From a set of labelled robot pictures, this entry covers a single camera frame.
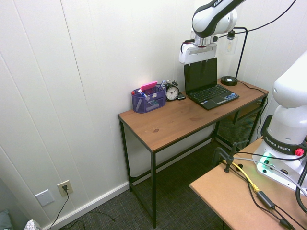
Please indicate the red knob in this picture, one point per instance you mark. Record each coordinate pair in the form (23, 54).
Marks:
(299, 152)

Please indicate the purple mesh desk organizer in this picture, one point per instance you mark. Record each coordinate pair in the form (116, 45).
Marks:
(146, 104)

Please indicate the patterned tissue box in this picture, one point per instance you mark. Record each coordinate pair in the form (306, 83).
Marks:
(33, 225)

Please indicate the blue white marker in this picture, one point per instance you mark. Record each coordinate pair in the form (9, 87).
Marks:
(163, 84)

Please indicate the black desk lamp glass shade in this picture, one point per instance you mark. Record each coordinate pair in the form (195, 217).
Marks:
(229, 81)

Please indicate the black laptop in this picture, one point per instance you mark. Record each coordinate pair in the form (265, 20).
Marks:
(202, 72)

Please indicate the teal cushion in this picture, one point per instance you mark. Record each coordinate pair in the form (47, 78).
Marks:
(5, 220)

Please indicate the black table clamp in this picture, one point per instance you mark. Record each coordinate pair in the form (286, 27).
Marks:
(227, 158)

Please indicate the small black device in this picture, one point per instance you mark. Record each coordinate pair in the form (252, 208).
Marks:
(181, 97)

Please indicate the light wooden robot table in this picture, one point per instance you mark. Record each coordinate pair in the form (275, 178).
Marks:
(227, 201)

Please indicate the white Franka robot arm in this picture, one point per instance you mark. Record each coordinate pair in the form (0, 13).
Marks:
(208, 16)

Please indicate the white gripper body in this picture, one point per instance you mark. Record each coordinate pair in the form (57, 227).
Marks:
(201, 51)

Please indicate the pink sticky note pad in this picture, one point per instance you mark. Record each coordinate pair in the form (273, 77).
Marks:
(149, 85)

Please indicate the beige wall outlet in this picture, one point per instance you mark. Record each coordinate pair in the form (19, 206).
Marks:
(65, 188)

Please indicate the white blank wall plate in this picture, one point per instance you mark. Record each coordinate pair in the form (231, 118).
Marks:
(44, 197)

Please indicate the black twin-bell alarm clock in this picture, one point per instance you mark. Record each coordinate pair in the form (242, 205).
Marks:
(172, 93)

